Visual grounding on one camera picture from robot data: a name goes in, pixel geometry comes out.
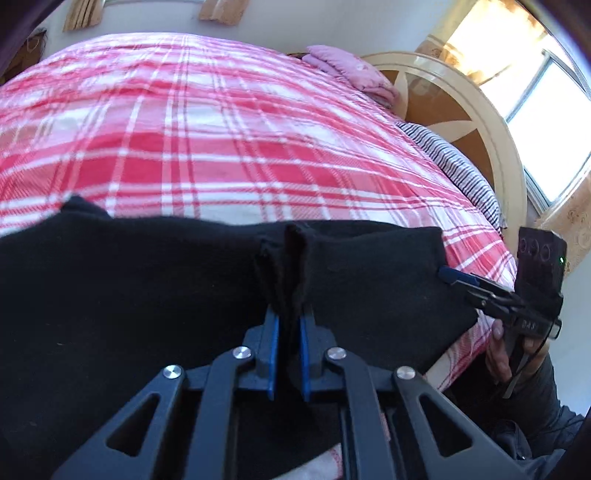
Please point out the folded pink blanket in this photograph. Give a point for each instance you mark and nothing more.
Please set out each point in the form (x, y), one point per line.
(351, 69)

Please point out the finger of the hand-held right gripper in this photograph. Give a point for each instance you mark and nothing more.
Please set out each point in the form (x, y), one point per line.
(494, 307)
(461, 276)

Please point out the black pants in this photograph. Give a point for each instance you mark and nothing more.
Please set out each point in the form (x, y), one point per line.
(138, 300)

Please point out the beige floral curtain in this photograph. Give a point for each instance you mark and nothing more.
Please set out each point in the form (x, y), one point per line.
(224, 10)
(83, 11)

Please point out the red plaid bed sheet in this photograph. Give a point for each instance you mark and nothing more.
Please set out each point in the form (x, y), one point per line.
(184, 129)

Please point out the wooden bed headboard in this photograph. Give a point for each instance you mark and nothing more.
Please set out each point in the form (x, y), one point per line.
(466, 120)

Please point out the striped pillow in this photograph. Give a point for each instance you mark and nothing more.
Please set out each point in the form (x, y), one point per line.
(457, 170)

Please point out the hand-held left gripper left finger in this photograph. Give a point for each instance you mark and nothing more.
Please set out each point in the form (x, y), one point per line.
(273, 350)

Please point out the yellow curtain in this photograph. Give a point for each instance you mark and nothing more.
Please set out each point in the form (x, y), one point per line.
(494, 41)

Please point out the person's right forearm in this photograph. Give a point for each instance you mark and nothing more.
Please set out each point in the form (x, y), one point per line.
(545, 406)

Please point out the large window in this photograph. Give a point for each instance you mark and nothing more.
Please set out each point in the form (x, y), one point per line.
(549, 120)

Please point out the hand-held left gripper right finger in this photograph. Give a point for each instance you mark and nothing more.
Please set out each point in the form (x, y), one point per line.
(304, 360)

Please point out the person's right hand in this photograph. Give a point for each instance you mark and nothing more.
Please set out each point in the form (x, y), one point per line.
(497, 355)

